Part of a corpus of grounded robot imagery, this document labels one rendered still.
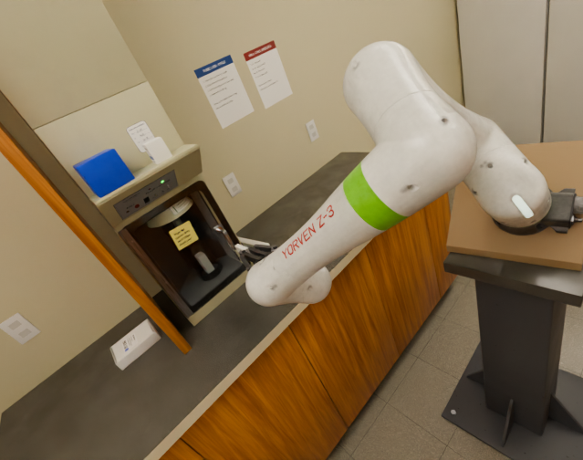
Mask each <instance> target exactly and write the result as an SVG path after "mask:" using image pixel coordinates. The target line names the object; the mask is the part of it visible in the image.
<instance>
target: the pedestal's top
mask: <svg viewBox="0 0 583 460"><path fill-rule="evenodd" d="M443 267H444V271H445V272H448V273H452V274H455V275H458V276H462V277H469V278H471V279H475V280H479V281H483V282H485V283H489V284H493V285H497V286H499V287H503V288H510V289H513V290H516V291H520V292H524V293H526V294H530V295H534V296H538V297H541V298H547V299H551V300H554V301H557V302H561V303H565V304H568V305H571V306H575V307H579V308H581V306H582V303H583V264H582V269H581V271H577V270H571V269H565V268H558V267H547V266H540V265H534V264H527V263H522V262H515V261H509V260H503V259H497V258H491V257H484V256H473V255H466V254H460V253H454V252H450V254H449V255H448V256H447V257H446V258H445V260H444V261H443Z"/></svg>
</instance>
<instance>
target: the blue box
mask: <svg viewBox="0 0 583 460"><path fill-rule="evenodd" d="M73 168H74V169H75V170H76V172H77V173H78V174H79V176H80V177H81V178H82V179H83V181H84V182H85V183H86V184H87V185H88V187H89V188H90V189H91V191H92V192H93V193H94V194H95V195H96V196H98V197H99V198H102V197H104V196H105V195H107V194H109V193H111V192H113V191H115V190H117V189H118V188H120V187H121V186H123V185H124V184H126V183H129V182H131V181H132V180H134V179H135V177H134V176H133V174H132V173H131V171H130V170H129V168H128V167H127V165H126V164H125V163H124V161H123V160H122V159H121V158H120V156H119V155H118V153H117V152H116V150H115V149H106V150H104V151H102V152H99V153H97V154H95V155H93V156H91V157H89V158H87V159H86V160H84V161H82V162H79V163H77V164H75V165H73Z"/></svg>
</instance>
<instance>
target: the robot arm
mask: <svg viewBox="0 0 583 460"><path fill-rule="evenodd" d="M343 94H344V98H345V101H346V103H347V105H348V107H349V109H350V110H351V111H352V112H353V113H354V114H355V116H356V117H357V118H358V119H359V120H360V122H361V123H362V124H363V126H364V127H365V129H366V130H367V132H368V133H369V135H370V137H371V138H372V139H373V141H374V142H375V145H376V147H375V148H374V149H373V150H372V151H371V152H370V153H369V154H368V155H367V156H366V157H365V158H364V159H363V160H362V161H361V162H360V163H359V165H358V166H357V167H356V168H355V169H354V170H353V171H352V172H351V173H350V174H349V175H348V177H347V178H346V179H345V180H344V181H343V182H342V183H341V184H340V185H339V187H338V188H337V189H336V190H335V191H334V192H333V194H332V195H331V196H330V197H329V198H328V199H327V200H326V202H324V203H323V204H322V206H321V207H320V208H319V209H318V210H317V211H316V213H315V214H314V215H313V216H312V217H311V218H310V219H309V220H308V221H307V222H306V223H305V224H304V225H303V226H302V227H301V228H300V229H299V230H298V231H297V232H296V233H295V234H294V235H292V236H291V237H290V238H289V239H288V240H287V241H286V242H285V243H284V244H283V245H281V246H280V247H277V245H274V246H267V245H259V244H255V245H254V246H253V247H251V246H241V245H239V244H237V245H235V248H236V250H237V251H238V253H239V254H240V256H239V257H240V259H241V261H242V262H243V264H244V265H245V267H246V270H247V272H248V274H247V276H246V280H245V286H246V290H247V293H248V295H249V297H250V298H251V299H252V300H253V301H254V302H255V303H257V304H259V305H261V306H264V307H273V306H278V305H283V304H289V303H305V304H315V303H318V302H320V301H322V300H323V299H324V298H325V297H326V296H327V295H328V293H329V291H330V290H331V285H332V280H331V275H330V274H329V272H328V270H327V268H326V265H328V264H329V263H331V262H332V261H334V260H335V259H337V258H338V257H340V256H342V255H344V254H346V253H347V252H348V251H350V250H352V249H353V248H355V247H357V246H359V245H361V244H363V243H365V242H367V241H369V240H370V239H371V238H373V237H375V236H377V235H379V234H381V233H383V232H385V231H386V230H388V229H390V228H391V227H393V226H395V225H396V224H398V223H400V222H401V221H403V220H404V219H406V218H408V217H409V216H411V215H413V214H415V213H416V212H418V211H420V210H421V209H422V208H423V207H425V206H426V205H428V204H430V203H432V202H433V201H435V200H436V199H438V198H439V197H441V196H442V195H444V194H445V193H447V192H449V191H450V190H452V189H453V188H454V187H455V186H457V185H458V184H459V183H460V182H462V181H463V182H464V183H465V184H466V186H467V187H468V189H469V190H470V191H471V193H472V194H473V196H474V197H475V199H476V200H477V202H478V203H479V204H480V206H481V207H482V208H483V209H484V210H485V211H486V212H487V213H488V214H489V215H490V216H492V219H493V221H494V222H495V224H496V225H497V226H498V227H499V228H501V229H502V230H504V231H506V232H507V233H509V234H512V235H533V234H536V233H539V232H541V231H543V230H545V229H546V228H548V227H549V226H550V227H552V228H553V229H554V230H555V231H556V232H557V233H561V234H567V230H568V229H570V227H571V225H573V223H575V222H582V220H583V218H576V217H575V215H574V214H583V196H582V197H580V196H577V194H576V193H575V191H576V189H574V188H565V189H563V190H561V191H560V192H558V193H553V192H552V191H551V190H550V189H549V188H548V186H547V181H546V179H545V177H544V175H543V174H542V173H541V172H540V171H539V170H538V169H537V168H536V167H535V166H534V165H533V164H532V163H531V162H530V161H529V160H528V159H527V158H526V157H525V155H524V154H523V153H522V152H520V151H519V150H518V148H517V147H516V146H515V145H514V144H513V143H512V142H511V141H510V139H509V138H508V137H507V136H506V135H505V134H504V133H503V131H502V130H501V129H500V128H499V127H498V126H497V125H496V124H495V123H494V122H493V121H492V120H489V119H487V118H485V117H483V116H480V115H478V114H476V113H474V112H472V111H470V110H468V109H467V108H465V107H463V106H462V105H460V104H459V103H458V102H456V101H455V100H454V99H452V98H451V97H450V96H448V95H447V94H446V93H445V92H444V91H443V90H442V89H441V88H440V87H439V86H438V85H437V84H436V83H435V82H434V81H433V80H432V79H431V78H430V76H429V75H428V74H427V73H426V72H425V70H424V69H423V68H422V66H421V65H420V64H419V62H418V61H417V59H416V58H415V57H414V55H413V54H412V53H411V51H410V50H409V49H408V48H406V47H405V46H403V45H401V44H399V43H396V42H393V41H379V42H375V43H372V44H370V45H367V46H366V47H364V48H363V49H361V50H360V51H359V52H358V53H357V54H356V55H355V56H354V58H353V59H352V60H351V61H350V62H349V65H348V67H347V69H346V72H345V75H344V78H343ZM246 259H247V260H249V261H251V262H253V263H255V264H254V265H253V266H250V265H249V263H248V262H247V261H246Z"/></svg>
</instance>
